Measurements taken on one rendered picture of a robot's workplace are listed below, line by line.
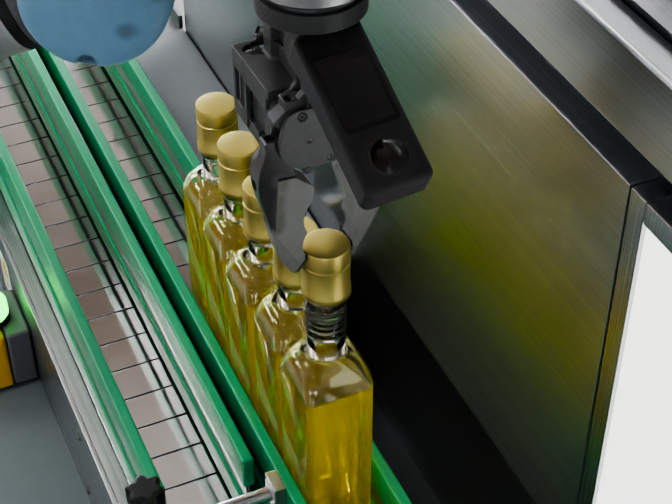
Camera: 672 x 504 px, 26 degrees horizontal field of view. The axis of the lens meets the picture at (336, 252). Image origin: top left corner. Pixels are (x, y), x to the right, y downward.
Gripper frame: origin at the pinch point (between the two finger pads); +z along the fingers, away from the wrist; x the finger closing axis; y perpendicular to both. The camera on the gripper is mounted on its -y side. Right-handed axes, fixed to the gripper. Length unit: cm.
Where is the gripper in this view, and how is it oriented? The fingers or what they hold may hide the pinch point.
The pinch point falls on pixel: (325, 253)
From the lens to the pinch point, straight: 100.5
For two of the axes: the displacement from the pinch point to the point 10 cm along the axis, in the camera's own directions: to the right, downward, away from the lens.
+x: -9.1, 2.7, -3.2
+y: -4.2, -5.9, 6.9
